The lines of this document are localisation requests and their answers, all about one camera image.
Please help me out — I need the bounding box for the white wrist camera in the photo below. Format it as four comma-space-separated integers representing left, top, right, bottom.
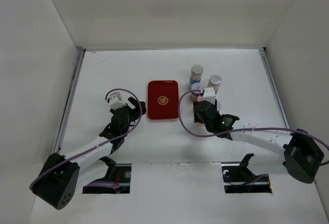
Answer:
106, 91, 125, 109
202, 87, 216, 105

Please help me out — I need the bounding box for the red label jar front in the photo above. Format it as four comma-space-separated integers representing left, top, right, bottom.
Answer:
216, 100, 221, 111

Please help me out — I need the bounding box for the tall silver cap spice bottle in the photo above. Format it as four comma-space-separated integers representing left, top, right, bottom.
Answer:
207, 74, 222, 93

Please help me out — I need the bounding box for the blue label silver cap bottle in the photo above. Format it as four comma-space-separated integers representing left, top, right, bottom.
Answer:
189, 64, 204, 85

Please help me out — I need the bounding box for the red label jar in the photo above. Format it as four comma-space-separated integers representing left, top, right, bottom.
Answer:
216, 100, 221, 111
190, 83, 204, 102

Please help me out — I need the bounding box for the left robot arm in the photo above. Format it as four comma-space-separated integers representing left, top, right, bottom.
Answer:
29, 97, 147, 210

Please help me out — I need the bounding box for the purple cable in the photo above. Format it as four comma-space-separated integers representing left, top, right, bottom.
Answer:
178, 90, 329, 167
29, 87, 142, 193

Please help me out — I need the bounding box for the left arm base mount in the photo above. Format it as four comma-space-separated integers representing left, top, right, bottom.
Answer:
82, 157, 132, 194

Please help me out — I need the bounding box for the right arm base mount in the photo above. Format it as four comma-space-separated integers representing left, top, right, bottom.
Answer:
221, 153, 272, 194

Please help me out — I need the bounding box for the red label jar rear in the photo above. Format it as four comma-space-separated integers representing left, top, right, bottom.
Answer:
190, 83, 204, 102

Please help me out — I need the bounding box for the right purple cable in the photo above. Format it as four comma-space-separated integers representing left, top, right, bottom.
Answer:
178, 90, 329, 167

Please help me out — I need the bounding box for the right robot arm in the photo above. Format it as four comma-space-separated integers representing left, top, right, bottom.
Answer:
193, 101, 325, 184

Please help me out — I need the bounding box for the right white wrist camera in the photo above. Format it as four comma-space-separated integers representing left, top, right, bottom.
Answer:
202, 87, 216, 105

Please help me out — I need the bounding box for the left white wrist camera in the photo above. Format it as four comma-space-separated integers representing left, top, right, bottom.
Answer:
106, 91, 125, 109

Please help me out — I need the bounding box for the red lacquer tray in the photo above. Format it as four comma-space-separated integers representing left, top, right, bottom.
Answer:
147, 80, 179, 120

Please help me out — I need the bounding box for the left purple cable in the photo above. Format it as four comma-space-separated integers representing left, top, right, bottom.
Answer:
29, 87, 142, 193

